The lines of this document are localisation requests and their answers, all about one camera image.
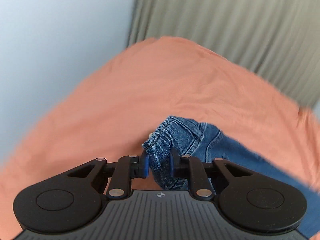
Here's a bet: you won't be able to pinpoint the blue denim jeans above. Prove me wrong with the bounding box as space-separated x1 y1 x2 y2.
142 116 319 238

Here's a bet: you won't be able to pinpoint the orange bed sheet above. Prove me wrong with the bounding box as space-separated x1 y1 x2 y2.
1 37 319 239

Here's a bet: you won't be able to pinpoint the beige pleated curtain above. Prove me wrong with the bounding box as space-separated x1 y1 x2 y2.
128 0 319 106

